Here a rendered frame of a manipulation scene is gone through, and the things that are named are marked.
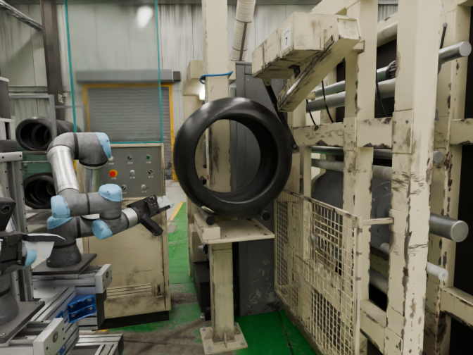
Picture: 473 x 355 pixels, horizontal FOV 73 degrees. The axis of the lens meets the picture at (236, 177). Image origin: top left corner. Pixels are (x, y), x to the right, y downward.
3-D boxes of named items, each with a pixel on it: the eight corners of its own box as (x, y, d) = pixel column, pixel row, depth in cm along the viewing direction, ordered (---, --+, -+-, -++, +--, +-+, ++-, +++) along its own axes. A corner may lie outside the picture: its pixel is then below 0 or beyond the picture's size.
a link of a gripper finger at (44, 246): (67, 256, 82) (27, 257, 80) (68, 233, 82) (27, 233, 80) (64, 260, 79) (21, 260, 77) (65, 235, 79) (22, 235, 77)
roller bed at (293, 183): (266, 197, 212) (265, 152, 209) (287, 196, 216) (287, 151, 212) (276, 203, 193) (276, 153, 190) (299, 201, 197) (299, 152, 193)
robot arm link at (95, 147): (74, 229, 163) (71, 127, 138) (105, 224, 171) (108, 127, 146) (77, 244, 154) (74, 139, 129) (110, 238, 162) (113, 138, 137)
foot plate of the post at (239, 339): (199, 329, 219) (199, 324, 219) (238, 323, 225) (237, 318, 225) (205, 355, 193) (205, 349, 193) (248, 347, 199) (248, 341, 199)
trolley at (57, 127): (57, 216, 568) (47, 105, 545) (94, 214, 575) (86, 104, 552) (15, 239, 436) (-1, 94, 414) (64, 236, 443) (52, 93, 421)
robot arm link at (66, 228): (47, 240, 155) (45, 213, 153) (78, 235, 162) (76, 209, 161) (48, 247, 145) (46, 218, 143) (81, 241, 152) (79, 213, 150)
